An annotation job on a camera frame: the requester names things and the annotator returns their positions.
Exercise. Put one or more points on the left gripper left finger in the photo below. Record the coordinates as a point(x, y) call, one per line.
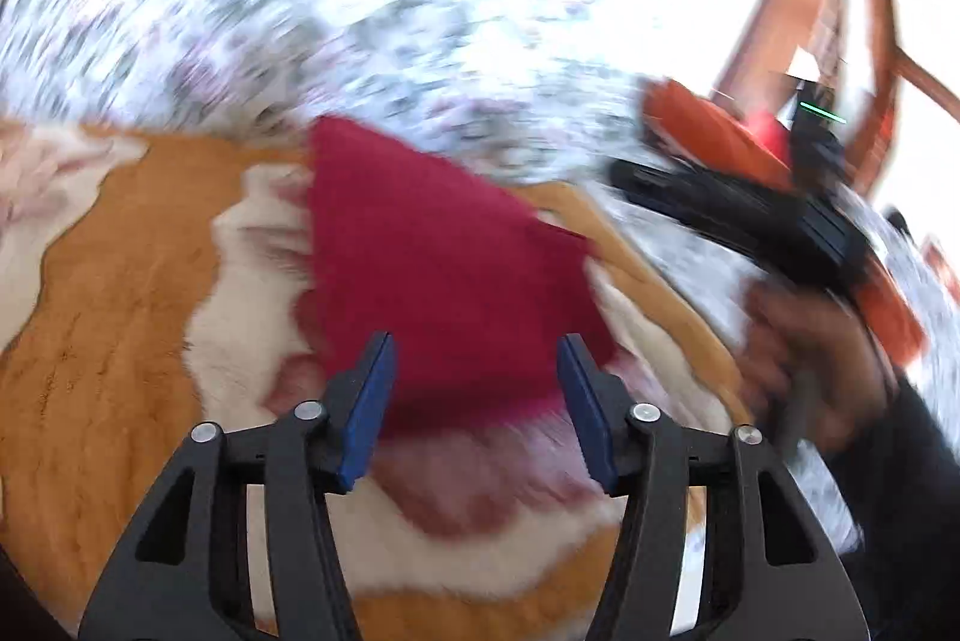
point(182, 569)

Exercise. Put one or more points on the orange red pillow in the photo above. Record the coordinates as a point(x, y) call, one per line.
point(702, 131)

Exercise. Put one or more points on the orange cream fleece blanket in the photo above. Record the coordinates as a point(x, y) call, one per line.
point(150, 283)

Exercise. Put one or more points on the dark red knit sweater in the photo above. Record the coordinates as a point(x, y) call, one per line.
point(474, 288)

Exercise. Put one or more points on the wooden headboard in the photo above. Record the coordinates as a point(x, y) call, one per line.
point(857, 47)

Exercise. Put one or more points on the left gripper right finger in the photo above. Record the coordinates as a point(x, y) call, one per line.
point(769, 570)

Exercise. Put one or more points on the right forearm dark sleeve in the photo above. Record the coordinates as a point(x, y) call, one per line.
point(900, 481)

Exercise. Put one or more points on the floral grey bedsheet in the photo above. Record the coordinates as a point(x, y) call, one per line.
point(412, 11)

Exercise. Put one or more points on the person's right hand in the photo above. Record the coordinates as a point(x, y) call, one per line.
point(791, 330)

